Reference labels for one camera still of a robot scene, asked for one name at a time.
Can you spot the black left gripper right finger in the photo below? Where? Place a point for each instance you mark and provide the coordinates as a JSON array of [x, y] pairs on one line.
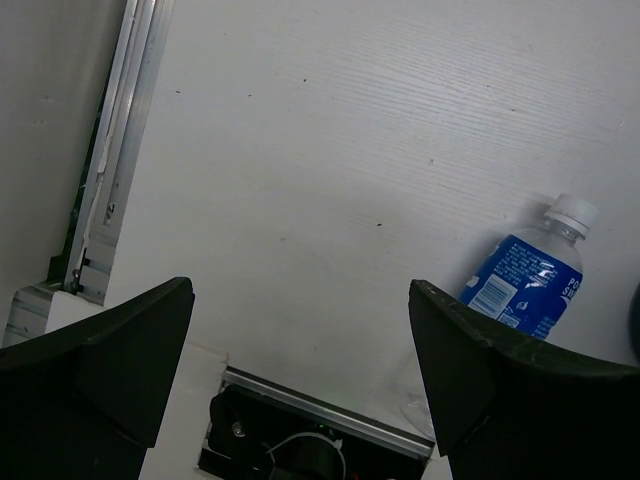
[[506, 405]]

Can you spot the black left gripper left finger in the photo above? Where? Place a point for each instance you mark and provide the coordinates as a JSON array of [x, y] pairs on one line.
[[87, 401]]

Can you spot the blue label plastic bottle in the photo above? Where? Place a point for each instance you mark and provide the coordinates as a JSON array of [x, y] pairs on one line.
[[526, 283]]

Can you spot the aluminium frame rail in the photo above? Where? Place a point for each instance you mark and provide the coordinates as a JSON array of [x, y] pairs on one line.
[[77, 79]]

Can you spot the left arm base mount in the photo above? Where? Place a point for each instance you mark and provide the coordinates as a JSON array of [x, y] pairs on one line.
[[261, 430]]

